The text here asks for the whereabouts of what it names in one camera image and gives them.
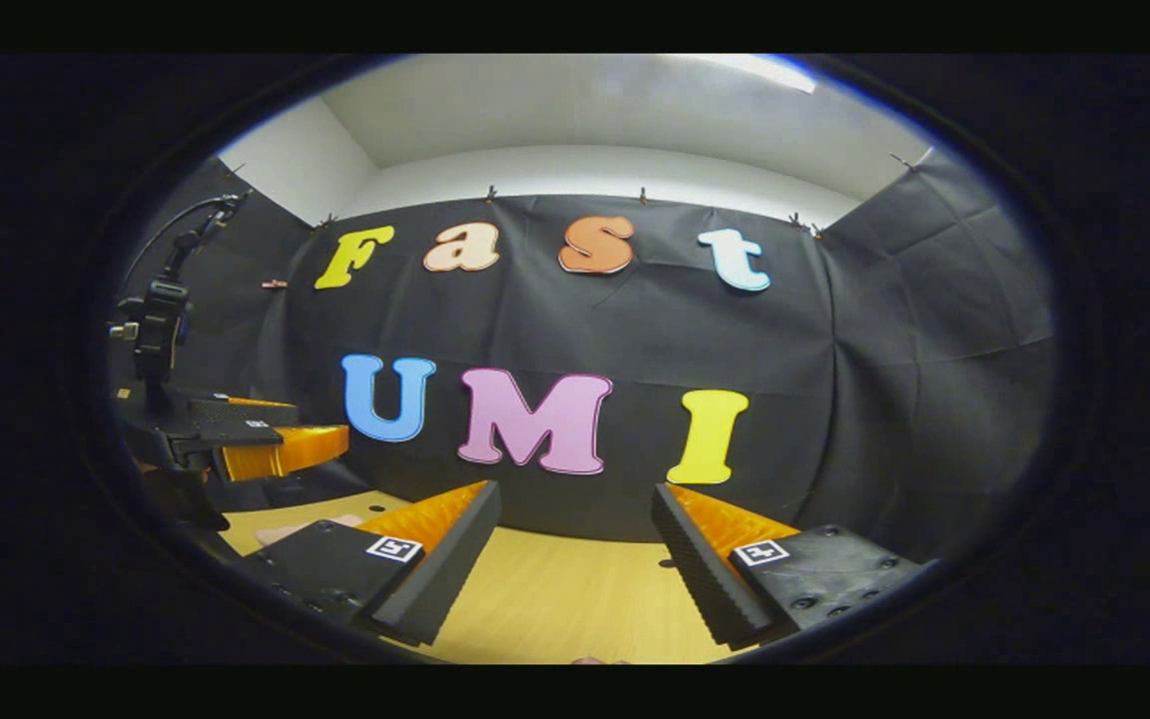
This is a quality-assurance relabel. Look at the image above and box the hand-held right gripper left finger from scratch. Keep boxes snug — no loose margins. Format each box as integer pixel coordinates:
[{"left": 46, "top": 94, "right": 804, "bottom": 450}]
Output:
[{"left": 234, "top": 479, "right": 504, "bottom": 648}]

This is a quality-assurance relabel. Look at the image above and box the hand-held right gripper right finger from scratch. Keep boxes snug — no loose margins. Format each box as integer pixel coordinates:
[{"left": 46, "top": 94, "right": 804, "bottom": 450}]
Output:
[{"left": 650, "top": 482, "right": 927, "bottom": 650}]

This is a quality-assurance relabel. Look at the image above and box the black backdrop cloth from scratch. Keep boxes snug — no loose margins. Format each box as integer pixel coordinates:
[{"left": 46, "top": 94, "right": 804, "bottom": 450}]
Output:
[{"left": 106, "top": 150, "right": 1057, "bottom": 570}]

